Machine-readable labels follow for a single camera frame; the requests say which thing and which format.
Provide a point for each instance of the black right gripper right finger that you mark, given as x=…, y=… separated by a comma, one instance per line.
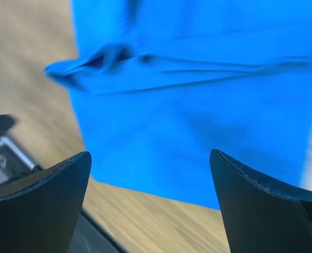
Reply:
x=260, y=213

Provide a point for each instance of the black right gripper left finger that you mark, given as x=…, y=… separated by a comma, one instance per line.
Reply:
x=39, y=213

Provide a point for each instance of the blue t shirt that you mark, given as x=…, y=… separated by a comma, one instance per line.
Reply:
x=158, y=84

